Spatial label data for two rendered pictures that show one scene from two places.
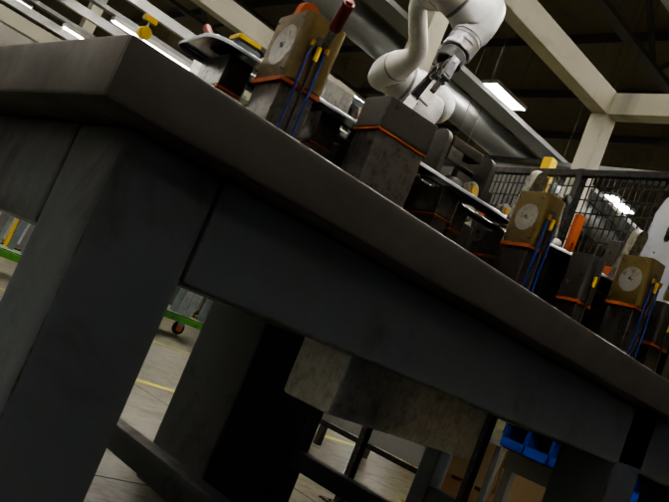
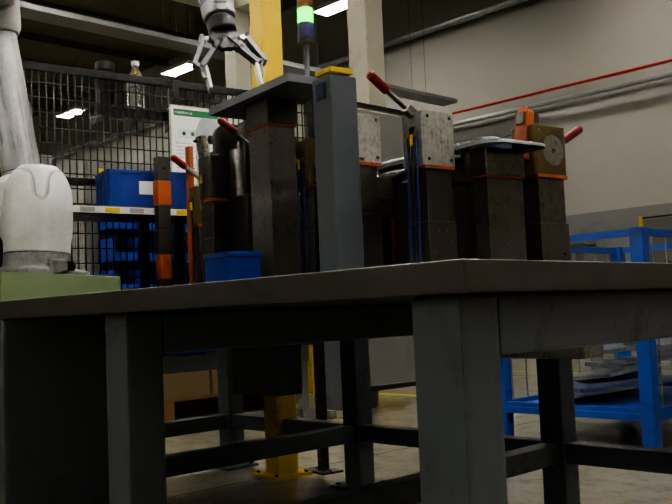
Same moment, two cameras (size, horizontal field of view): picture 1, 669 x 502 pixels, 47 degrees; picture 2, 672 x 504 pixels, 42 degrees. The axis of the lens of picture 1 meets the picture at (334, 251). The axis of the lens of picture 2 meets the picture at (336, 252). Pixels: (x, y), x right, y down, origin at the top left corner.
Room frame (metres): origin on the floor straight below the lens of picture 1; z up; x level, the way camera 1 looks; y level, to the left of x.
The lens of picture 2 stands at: (1.83, 2.21, 0.64)
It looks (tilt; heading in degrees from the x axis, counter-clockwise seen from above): 4 degrees up; 267
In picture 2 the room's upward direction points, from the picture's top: 2 degrees counter-clockwise
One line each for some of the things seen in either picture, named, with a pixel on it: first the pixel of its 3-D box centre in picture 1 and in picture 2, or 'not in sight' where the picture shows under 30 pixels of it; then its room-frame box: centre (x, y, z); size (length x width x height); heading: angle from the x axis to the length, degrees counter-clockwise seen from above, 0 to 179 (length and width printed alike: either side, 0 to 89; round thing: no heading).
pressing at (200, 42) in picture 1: (456, 198); (338, 186); (1.69, -0.21, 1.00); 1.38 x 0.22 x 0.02; 123
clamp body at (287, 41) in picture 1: (274, 125); (545, 205); (1.22, 0.17, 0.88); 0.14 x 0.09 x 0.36; 33
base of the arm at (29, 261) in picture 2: not in sight; (42, 265); (2.43, 0.10, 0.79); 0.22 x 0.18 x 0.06; 142
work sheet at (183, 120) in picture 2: not in sight; (196, 147); (2.18, -1.13, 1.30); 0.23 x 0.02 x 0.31; 33
